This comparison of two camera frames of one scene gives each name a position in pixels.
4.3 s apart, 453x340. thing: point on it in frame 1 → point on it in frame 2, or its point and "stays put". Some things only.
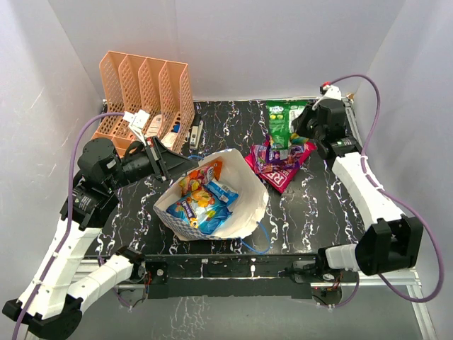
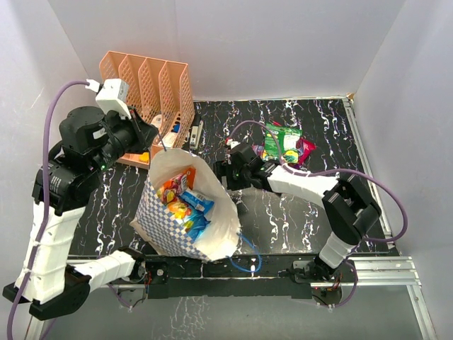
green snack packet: (280, 115) → (289, 139)
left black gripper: (165, 163) → (144, 133)
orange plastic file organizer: (163, 89) stays put
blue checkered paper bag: (223, 198) → (160, 227)
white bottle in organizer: (154, 126) stays put
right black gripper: (299, 123) → (224, 168)
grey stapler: (196, 133) stays put
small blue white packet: (222, 192) → (196, 200)
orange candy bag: (197, 178) → (170, 193)
